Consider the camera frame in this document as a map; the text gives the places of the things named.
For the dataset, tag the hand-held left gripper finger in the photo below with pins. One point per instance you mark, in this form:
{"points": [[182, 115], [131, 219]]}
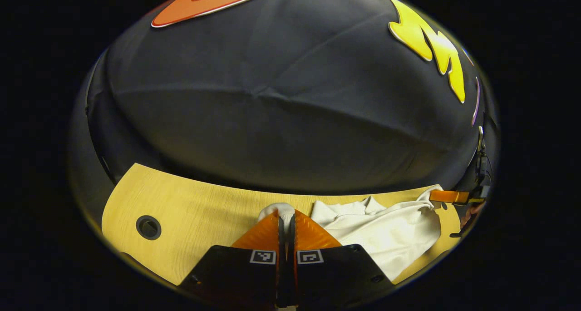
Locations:
{"points": [[281, 274], [292, 274]]}

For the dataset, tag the cream white sweatshirt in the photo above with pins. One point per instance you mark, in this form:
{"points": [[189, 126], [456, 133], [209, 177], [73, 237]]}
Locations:
{"points": [[386, 234]]}

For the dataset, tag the black backdrop cloth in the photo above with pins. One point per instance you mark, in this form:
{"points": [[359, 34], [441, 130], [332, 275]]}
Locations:
{"points": [[272, 120]]}

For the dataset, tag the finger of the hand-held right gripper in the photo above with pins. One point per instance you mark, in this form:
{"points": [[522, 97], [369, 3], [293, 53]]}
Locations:
{"points": [[449, 196]]}

